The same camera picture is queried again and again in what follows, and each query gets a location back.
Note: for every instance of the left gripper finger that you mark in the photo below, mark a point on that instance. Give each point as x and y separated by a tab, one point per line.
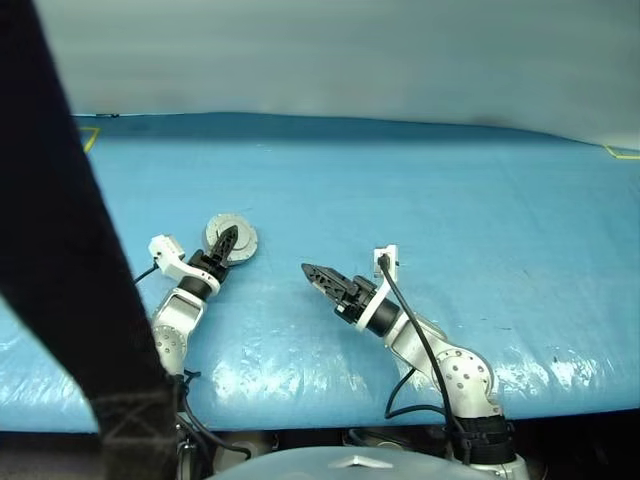
229	245
217	254

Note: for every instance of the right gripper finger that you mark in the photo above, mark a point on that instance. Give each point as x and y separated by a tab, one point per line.
327	274
330	291

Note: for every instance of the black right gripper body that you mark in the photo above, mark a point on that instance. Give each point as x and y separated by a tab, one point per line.
357	300

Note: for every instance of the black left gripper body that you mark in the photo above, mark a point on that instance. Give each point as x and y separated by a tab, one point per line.
210	269

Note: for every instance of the round finned motor cover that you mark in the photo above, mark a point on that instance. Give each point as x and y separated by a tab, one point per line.
242	232

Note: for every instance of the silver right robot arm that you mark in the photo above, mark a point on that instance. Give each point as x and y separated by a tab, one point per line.
460	370

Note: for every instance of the blue plastic table cover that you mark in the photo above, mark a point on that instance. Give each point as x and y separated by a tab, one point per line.
400	200

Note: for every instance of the grey round cap under table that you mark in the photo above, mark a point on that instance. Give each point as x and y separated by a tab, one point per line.
242	449
386	444

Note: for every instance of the grey robot torso shell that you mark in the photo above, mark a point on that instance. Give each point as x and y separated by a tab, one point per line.
320	465

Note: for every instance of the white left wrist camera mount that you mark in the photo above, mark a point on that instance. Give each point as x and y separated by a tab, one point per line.
165	250

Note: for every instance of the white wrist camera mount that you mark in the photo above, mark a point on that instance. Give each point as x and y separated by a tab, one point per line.
390	257
165	250

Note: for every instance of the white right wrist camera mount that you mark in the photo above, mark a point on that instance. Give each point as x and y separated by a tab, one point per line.
390	257

